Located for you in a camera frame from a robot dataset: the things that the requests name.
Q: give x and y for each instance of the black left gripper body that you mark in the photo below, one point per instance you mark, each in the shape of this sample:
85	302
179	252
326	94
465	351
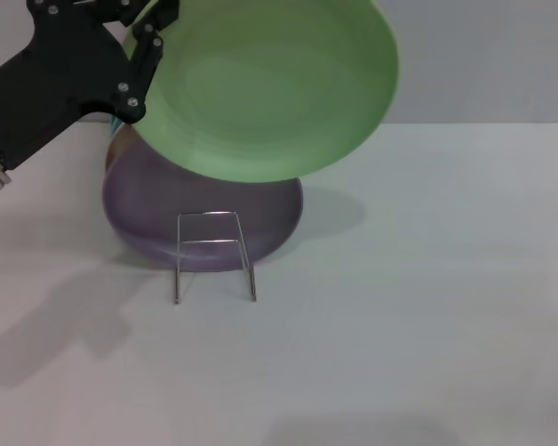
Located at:
60	83

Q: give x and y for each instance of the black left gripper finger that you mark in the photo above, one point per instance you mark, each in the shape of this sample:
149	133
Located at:
146	56
123	11

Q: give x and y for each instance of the light green plate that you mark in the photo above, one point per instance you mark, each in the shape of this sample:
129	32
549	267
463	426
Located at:
260	93

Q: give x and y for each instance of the beige plate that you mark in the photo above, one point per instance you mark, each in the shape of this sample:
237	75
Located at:
116	148

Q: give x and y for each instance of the lavender plate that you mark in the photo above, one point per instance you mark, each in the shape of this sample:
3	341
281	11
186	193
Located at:
144	209

